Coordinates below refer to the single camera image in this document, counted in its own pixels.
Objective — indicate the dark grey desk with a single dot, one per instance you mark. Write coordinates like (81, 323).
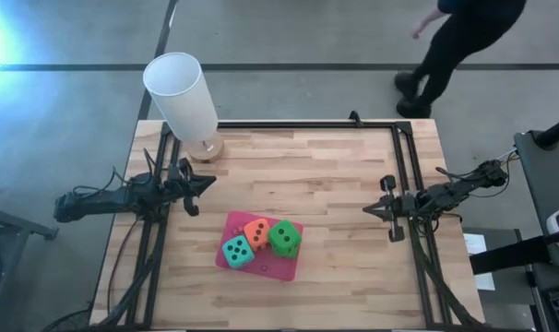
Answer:
(547, 193)

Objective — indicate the pink translucent plastic bin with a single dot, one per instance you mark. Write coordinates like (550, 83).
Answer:
(279, 269)

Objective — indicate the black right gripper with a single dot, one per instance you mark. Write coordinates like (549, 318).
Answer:
(406, 203)

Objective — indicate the black flat beam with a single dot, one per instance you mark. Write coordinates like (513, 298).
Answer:
(505, 251)

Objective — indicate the black metal stand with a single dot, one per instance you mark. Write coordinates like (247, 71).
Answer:
(12, 226)

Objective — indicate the large cyan foam die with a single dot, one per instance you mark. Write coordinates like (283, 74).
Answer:
(238, 252)

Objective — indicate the large orange foam die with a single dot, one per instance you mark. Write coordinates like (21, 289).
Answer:
(257, 233)

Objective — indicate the black frame clamp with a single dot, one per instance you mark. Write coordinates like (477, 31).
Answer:
(354, 118)

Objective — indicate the white paper sheet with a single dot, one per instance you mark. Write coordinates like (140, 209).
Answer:
(480, 258)

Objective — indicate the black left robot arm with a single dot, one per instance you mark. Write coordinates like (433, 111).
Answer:
(104, 198)

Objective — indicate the person's hand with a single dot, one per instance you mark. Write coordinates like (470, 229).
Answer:
(418, 30)

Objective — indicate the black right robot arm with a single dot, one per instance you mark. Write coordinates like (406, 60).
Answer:
(459, 189)

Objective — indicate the person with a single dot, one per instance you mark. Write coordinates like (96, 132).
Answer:
(464, 37)

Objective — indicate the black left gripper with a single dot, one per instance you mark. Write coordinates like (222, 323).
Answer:
(178, 186)

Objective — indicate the white shade table lamp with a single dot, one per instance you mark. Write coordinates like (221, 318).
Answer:
(178, 97)

